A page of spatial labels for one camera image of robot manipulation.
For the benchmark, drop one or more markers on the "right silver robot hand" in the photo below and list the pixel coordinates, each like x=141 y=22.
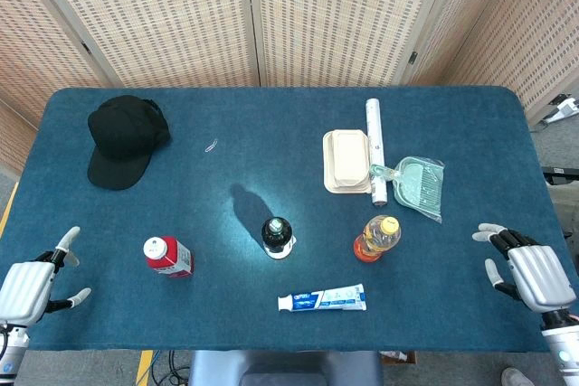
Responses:
x=540 y=273

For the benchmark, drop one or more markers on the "dark glass bottle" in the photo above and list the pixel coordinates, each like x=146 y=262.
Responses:
x=277 y=237

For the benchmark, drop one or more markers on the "small cardboard box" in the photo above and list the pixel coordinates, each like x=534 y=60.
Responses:
x=398 y=356

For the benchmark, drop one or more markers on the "white rolled tube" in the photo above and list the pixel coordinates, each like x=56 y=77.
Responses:
x=374 y=133

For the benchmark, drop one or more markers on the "white device on floor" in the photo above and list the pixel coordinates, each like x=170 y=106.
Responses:
x=565 y=110

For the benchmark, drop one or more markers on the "blue table cloth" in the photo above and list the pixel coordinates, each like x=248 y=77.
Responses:
x=271 y=133

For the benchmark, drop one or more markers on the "small white paper clip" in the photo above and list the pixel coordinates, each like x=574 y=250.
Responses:
x=211 y=146

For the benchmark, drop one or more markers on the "blue white toothpaste tube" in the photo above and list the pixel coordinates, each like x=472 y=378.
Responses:
x=325 y=298

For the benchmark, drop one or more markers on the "black bar with label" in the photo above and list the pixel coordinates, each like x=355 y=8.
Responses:
x=561 y=176

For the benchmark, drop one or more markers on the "black baseball cap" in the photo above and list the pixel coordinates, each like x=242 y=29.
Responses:
x=122 y=137

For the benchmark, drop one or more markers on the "red bottle white cap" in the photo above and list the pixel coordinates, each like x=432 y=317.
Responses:
x=174 y=260

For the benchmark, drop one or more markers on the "woven folding screen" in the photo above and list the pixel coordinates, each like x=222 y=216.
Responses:
x=181 y=20

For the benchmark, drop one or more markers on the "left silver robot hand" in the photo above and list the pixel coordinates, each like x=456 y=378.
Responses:
x=22 y=289

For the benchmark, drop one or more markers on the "grey shoe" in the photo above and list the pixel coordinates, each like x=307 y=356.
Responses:
x=518 y=378

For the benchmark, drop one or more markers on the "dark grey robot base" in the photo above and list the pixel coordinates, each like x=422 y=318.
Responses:
x=280 y=370

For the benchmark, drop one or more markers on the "yellow drink bottle yellow cap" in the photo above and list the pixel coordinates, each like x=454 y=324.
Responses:
x=375 y=241

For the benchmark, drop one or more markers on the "green dustpan in plastic bag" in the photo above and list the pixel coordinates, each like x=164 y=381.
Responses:
x=418 y=187

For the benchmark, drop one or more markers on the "beige lidded lunch box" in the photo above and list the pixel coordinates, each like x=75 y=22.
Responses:
x=347 y=160

